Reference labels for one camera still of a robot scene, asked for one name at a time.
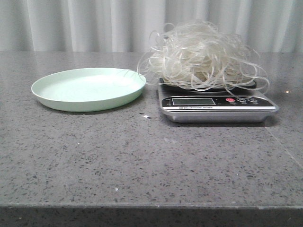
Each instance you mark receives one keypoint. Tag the light green round plate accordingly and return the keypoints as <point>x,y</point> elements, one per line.
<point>89,89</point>

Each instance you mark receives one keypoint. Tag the silver black kitchen scale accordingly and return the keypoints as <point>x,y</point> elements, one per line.
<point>215,105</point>

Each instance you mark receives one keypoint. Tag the white pleated curtain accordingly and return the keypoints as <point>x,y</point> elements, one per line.
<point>125,25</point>

